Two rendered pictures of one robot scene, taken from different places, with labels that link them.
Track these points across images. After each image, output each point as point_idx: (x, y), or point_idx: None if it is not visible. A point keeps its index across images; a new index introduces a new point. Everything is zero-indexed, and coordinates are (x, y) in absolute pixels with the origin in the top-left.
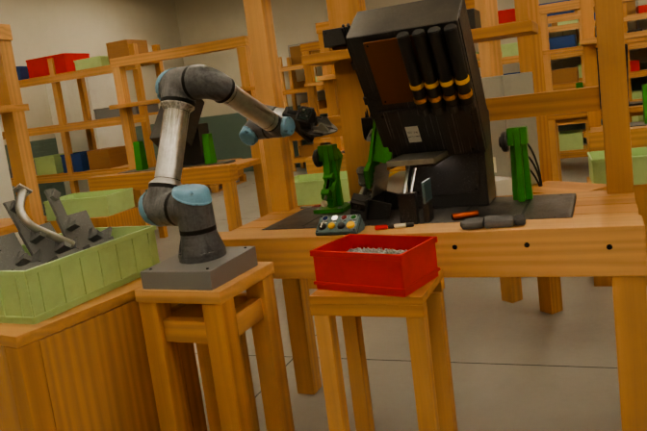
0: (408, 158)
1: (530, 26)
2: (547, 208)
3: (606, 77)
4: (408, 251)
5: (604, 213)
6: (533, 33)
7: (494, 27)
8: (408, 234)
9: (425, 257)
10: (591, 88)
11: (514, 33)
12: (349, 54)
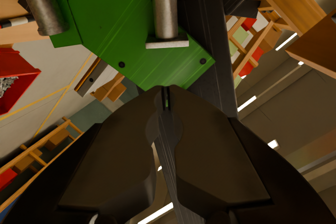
0: (106, 77)
1: (287, 53)
2: None
3: None
4: (14, 104)
5: None
6: (324, 18)
7: (303, 62)
8: (19, 42)
9: (18, 78)
10: None
11: (290, 52)
12: (201, 221)
